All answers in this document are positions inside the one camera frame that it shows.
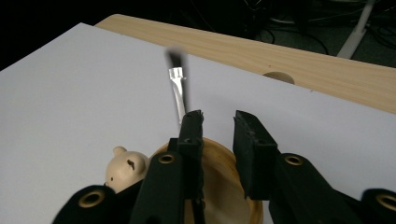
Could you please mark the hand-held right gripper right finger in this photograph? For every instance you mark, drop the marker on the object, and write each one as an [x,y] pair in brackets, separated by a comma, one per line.
[253,155]

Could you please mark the black makeup brush silver ferrule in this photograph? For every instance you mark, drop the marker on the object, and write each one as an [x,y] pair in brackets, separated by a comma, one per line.
[176,90]

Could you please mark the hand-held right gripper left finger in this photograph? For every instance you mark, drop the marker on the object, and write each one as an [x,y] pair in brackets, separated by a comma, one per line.
[193,149]

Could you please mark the wooden bowl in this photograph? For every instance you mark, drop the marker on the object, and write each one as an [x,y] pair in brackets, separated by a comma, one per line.
[221,180]

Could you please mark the white metal stand leg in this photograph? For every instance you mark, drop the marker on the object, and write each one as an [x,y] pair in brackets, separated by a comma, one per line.
[355,34]

